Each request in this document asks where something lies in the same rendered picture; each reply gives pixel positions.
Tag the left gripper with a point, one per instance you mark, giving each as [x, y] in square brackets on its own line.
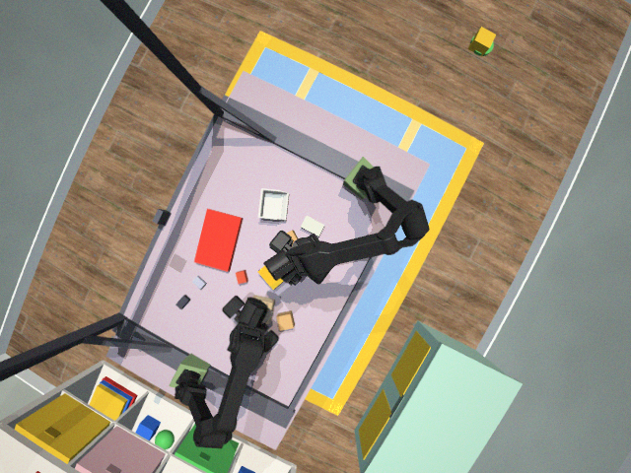
[282, 241]

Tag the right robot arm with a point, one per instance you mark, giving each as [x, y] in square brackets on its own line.
[247, 353]

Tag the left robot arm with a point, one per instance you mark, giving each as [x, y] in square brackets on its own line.
[318, 257]

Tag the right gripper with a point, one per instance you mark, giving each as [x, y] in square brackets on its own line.
[232, 307]

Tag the yellow rectangular block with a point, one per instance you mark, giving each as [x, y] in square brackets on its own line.
[268, 278]

